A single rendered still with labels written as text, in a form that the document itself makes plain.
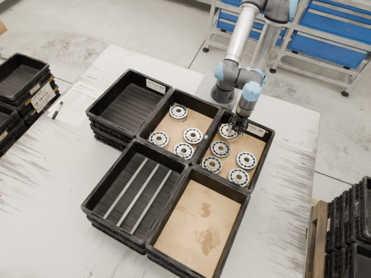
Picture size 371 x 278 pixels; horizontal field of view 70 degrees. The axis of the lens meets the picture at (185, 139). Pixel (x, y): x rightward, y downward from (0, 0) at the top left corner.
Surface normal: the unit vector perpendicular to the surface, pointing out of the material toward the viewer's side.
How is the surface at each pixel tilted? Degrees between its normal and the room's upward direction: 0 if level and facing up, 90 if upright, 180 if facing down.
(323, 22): 90
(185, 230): 0
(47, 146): 0
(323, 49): 90
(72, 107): 0
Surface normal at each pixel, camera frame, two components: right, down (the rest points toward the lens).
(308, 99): 0.09, -0.57
